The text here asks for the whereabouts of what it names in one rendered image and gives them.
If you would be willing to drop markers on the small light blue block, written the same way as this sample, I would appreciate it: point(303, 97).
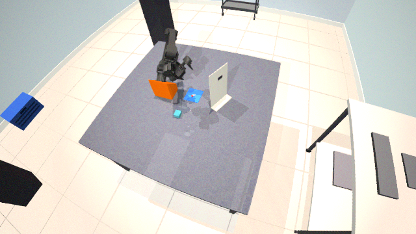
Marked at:
point(177, 113)

